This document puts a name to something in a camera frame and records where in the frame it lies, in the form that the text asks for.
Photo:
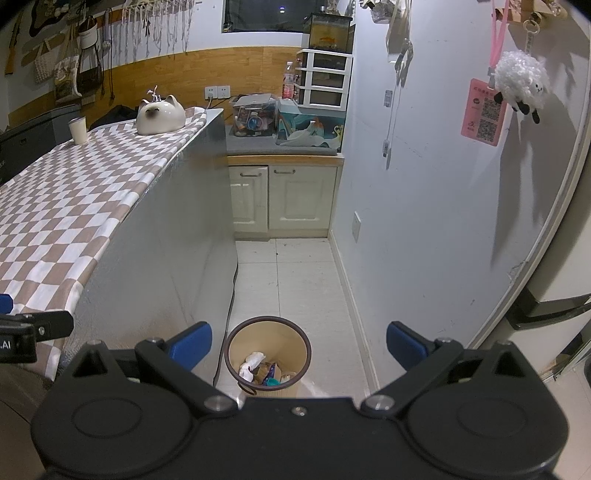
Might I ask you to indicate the teal snack wrapper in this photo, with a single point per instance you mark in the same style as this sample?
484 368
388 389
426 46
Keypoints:
272 382

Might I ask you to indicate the teal printed box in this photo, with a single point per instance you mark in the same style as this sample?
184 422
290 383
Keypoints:
304 122

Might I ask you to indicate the white plastic bag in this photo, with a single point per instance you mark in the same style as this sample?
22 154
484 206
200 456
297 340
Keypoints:
253 362

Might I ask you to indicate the wooden wall coat rack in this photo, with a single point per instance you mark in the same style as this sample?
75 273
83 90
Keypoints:
32 54

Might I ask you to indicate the blue floral snack wrapper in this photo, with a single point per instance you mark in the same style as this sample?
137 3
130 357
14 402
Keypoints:
273 370

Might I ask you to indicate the wooden countertop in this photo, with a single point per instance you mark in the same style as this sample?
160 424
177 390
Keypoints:
286 160

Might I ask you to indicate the plastic water bottle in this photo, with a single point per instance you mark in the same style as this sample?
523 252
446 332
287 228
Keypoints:
288 85

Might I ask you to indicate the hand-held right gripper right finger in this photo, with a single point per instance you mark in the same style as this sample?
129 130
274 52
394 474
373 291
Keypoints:
406 344

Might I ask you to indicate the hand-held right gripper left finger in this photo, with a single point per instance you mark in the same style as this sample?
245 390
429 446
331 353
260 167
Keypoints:
194 344

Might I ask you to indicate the white drawer unit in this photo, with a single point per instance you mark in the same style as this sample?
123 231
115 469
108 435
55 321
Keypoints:
323 74

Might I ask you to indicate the white knit bag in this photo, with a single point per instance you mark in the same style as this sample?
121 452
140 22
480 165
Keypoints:
44 67

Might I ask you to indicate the silver laptop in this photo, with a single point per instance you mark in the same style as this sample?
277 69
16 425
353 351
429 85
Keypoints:
254 99

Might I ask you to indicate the white wall outlet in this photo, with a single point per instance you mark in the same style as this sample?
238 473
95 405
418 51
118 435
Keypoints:
217 91

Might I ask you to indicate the black clothing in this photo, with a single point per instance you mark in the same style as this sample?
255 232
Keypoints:
115 115

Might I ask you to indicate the wall switch plate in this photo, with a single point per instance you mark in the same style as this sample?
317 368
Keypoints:
358 226

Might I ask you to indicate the brown checkered tablecloth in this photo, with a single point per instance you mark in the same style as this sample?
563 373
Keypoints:
83 194

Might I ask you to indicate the dark window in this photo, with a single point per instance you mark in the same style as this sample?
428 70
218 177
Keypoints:
258 14

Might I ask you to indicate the silver-sided table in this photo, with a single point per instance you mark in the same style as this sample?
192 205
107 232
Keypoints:
175 240

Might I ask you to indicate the printed canvas tote bag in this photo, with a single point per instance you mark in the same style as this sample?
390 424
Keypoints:
67 78

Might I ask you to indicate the pink card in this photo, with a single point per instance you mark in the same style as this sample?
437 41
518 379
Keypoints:
480 115

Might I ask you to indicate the cream floor cabinet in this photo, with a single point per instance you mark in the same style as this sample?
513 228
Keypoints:
300 198

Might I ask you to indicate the small silver figurine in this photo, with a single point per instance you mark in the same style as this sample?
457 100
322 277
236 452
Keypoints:
155 96

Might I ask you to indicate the white bucket bag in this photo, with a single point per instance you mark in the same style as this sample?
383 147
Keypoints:
88 37

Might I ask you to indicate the clear storage container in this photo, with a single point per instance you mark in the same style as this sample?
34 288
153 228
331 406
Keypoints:
251 122

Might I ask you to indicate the cream cup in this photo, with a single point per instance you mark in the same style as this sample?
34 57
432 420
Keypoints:
78 131

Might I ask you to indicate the white macrame hanging net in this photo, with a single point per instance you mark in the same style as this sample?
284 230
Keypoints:
157 23

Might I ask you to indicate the brown shoulder bag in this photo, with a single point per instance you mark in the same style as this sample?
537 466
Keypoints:
90 76

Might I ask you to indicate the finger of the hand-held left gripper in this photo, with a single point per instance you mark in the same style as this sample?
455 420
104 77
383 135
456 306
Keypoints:
5 303
51 325

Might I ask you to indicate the cream cat-shaped ceramic ornament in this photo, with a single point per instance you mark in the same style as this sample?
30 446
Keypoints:
159 117

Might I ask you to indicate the dark grey storage box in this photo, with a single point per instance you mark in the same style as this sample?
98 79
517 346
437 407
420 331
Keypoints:
27 136

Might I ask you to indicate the tan trash bin brown rim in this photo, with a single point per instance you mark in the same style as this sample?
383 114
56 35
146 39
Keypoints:
286 341

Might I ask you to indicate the glass fish tank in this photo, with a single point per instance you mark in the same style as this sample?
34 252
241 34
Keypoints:
330 34

